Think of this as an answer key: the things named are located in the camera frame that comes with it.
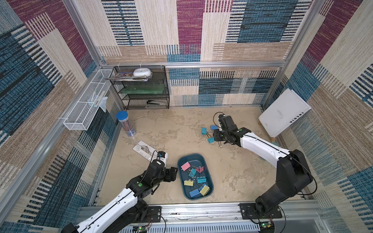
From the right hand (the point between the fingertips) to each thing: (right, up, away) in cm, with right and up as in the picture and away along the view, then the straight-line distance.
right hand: (217, 132), depth 91 cm
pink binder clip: (-19, -20, -4) cm, 28 cm away
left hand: (-26, -19, -9) cm, 34 cm away
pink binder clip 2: (-11, -21, -7) cm, 25 cm away
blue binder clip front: (-14, -32, -12) cm, 37 cm away
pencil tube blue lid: (-58, +9, 0) cm, 59 cm away
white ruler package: (-44, -14, +6) cm, 46 cm away
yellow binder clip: (-18, -27, -9) cm, 34 cm away
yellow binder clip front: (-9, -30, -13) cm, 34 cm away
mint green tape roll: (+42, -9, +10) cm, 44 cm away
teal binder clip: (-10, -27, -7) cm, 29 cm away
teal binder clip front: (-15, -23, -5) cm, 28 cm away
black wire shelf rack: (-51, +31, +14) cm, 61 cm away
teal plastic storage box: (-13, -27, -7) cm, 31 cm away
